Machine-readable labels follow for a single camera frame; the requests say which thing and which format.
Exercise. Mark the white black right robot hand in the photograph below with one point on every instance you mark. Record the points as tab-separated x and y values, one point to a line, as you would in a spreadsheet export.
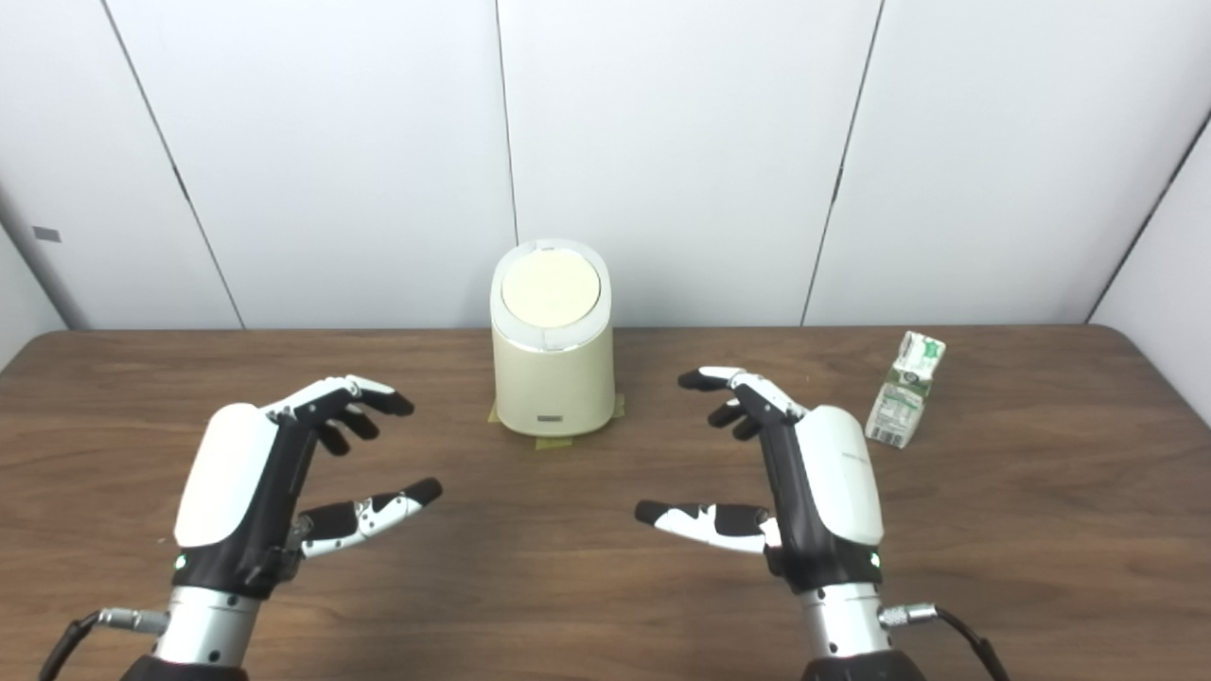
837	482

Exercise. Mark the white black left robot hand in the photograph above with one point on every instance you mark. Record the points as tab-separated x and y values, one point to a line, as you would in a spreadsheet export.
227	473

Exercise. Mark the white green milk carton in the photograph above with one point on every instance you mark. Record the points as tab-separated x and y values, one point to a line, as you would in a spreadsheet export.
903	397

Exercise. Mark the cream-colored bin body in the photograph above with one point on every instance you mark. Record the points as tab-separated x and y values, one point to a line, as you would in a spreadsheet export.
553	383

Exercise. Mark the cream round bin lid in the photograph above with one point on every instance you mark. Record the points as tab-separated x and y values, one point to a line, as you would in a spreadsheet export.
551	287

